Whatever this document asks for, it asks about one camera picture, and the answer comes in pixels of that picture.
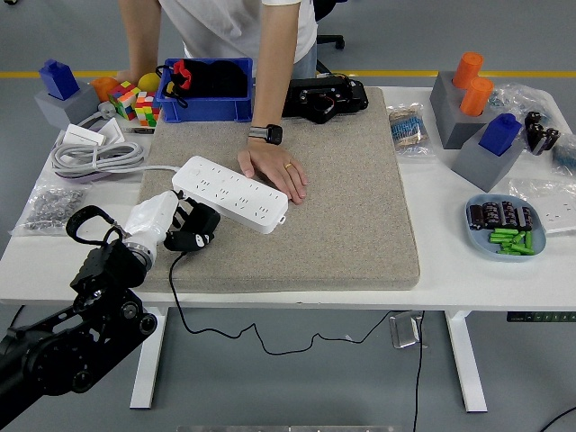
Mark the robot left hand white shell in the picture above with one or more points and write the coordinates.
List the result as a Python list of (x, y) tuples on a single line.
[(150, 218)]

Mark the person's left hand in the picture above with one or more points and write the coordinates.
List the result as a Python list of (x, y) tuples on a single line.
[(272, 159)]

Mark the person's right hand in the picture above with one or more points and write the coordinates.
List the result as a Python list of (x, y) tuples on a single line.
[(130, 75)]

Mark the white power strip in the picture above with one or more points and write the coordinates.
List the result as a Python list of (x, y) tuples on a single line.
[(238, 193)]

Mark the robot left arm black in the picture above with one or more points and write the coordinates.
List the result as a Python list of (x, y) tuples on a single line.
[(54, 355)]

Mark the person's right forearm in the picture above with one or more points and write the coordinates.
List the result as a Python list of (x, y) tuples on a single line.
[(141, 36)]

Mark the person's left forearm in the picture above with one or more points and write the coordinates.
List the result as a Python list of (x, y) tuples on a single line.
[(276, 67)]

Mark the yellow ball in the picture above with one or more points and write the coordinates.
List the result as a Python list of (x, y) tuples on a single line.
[(149, 82)]

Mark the colourful puzzle cube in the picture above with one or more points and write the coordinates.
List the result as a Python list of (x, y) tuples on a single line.
[(123, 99), (147, 108)]

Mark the black smartwatch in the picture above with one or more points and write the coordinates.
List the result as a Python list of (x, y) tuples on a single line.
[(272, 134)]

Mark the orange cup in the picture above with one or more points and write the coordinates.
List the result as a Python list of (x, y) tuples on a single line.
[(103, 87)]

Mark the small dark metal tool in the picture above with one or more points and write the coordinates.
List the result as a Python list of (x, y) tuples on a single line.
[(141, 130)]

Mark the black pouch with red trim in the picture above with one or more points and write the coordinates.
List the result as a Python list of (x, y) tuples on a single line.
[(193, 76)]

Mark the blue block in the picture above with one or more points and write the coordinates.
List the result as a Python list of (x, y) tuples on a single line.
[(58, 81), (500, 135)]

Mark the white flat box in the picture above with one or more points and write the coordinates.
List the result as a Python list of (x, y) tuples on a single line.
[(83, 135)]

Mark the blue plastic bin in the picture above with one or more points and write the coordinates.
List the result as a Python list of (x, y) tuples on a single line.
[(202, 110)]

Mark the grey block holder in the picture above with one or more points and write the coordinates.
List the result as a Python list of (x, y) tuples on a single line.
[(58, 112), (481, 168)]

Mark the grey-brown mat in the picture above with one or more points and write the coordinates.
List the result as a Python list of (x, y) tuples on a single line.
[(337, 216)]

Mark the plain black pouch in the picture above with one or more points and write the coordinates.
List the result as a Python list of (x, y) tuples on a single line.
[(229, 78)]

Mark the black electronic device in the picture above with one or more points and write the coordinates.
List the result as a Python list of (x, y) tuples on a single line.
[(342, 99)]

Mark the clear bag of metal nuts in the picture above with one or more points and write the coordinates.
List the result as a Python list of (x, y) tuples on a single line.
[(49, 209)]

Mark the person's torso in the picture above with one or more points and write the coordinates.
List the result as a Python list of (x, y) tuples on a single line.
[(220, 22)]

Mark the black office chair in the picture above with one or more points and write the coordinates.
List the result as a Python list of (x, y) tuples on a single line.
[(333, 41)]

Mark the clear bag of resistors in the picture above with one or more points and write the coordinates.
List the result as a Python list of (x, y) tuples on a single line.
[(407, 132)]

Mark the white table leg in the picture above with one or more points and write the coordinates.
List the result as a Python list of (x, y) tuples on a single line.
[(148, 373), (465, 360)]

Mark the grey two-slot holder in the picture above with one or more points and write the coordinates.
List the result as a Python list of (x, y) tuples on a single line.
[(445, 112)]

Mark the black capacitor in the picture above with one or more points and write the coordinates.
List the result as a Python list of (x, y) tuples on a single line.
[(491, 213), (509, 212), (525, 218), (476, 216)]

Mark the orange cylinder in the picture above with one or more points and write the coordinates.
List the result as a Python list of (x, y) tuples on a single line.
[(477, 96), (468, 69)]

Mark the silver metal box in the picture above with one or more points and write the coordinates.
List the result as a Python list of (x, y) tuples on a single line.
[(405, 330)]

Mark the light blue plate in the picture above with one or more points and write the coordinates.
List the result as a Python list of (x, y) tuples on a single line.
[(481, 240)]

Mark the green cylinder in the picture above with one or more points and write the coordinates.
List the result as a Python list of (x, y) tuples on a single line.
[(513, 246), (515, 252), (501, 238), (504, 231), (529, 240), (519, 237)]

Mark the clear bag blue components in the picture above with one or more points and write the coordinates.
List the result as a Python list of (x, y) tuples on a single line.
[(522, 96), (567, 155)]

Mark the bag of dark capacitors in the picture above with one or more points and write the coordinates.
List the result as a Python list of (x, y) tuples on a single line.
[(542, 135)]

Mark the black desk control panel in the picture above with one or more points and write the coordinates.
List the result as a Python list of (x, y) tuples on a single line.
[(540, 317)]

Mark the white wall socket in bag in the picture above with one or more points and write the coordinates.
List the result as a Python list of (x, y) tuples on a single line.
[(555, 216)]

